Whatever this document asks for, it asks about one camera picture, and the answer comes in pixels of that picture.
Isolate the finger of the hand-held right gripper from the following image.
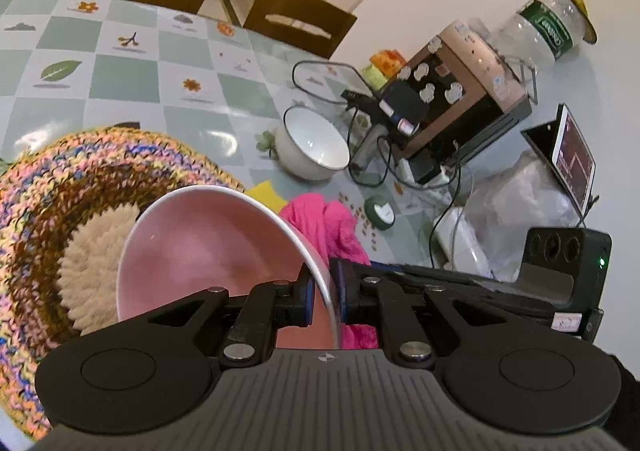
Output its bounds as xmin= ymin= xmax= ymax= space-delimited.
xmin=451 ymin=290 xmax=556 ymax=323
xmin=370 ymin=263 xmax=526 ymax=300

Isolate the yellow sponge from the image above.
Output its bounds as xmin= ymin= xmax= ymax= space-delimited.
xmin=244 ymin=180 xmax=287 ymax=210

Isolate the clear plastic bottle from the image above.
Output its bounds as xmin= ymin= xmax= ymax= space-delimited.
xmin=487 ymin=0 xmax=586 ymax=69

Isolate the yellow curved object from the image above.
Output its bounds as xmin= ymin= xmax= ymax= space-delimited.
xmin=545 ymin=0 xmax=598 ymax=44

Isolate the colourful woven round mat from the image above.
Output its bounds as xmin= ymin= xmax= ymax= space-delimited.
xmin=0 ymin=127 xmax=246 ymax=437

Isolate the thin black cable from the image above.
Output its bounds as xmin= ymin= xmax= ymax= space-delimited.
xmin=291 ymin=60 xmax=376 ymax=106
xmin=347 ymin=133 xmax=396 ymax=188

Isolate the brown appliance with stickers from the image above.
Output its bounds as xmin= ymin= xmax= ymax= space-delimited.
xmin=387 ymin=20 xmax=533 ymax=184

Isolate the orange toy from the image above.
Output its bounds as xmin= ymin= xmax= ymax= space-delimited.
xmin=369 ymin=50 xmax=407 ymax=86

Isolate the magenta cloth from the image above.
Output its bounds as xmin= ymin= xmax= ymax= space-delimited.
xmin=278 ymin=192 xmax=381 ymax=351

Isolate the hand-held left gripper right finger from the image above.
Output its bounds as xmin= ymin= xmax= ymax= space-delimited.
xmin=329 ymin=258 xmax=503 ymax=368

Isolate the clear plastic bag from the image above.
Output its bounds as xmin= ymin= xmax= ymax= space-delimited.
xmin=462 ymin=151 xmax=581 ymax=232

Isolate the white appliance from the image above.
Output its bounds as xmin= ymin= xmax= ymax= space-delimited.
xmin=432 ymin=208 xmax=503 ymax=279

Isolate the pink bowl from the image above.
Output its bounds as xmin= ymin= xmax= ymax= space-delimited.
xmin=116 ymin=185 xmax=343 ymax=351

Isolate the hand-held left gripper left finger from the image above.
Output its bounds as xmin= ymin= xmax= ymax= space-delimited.
xmin=147 ymin=262 xmax=317 ymax=368

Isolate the tablet on black stand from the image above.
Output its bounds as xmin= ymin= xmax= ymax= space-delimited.
xmin=520 ymin=103 xmax=598 ymax=214

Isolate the white power strip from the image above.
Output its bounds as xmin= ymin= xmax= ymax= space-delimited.
xmin=397 ymin=158 xmax=461 ymax=189

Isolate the white bowl with dark rim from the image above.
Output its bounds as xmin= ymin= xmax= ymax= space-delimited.
xmin=274 ymin=106 xmax=351 ymax=182

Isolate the checkered floral tablecloth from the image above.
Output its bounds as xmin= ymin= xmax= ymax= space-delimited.
xmin=0 ymin=0 xmax=501 ymax=282

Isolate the long black cable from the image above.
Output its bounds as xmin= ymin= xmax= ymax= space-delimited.
xmin=430 ymin=163 xmax=476 ymax=262

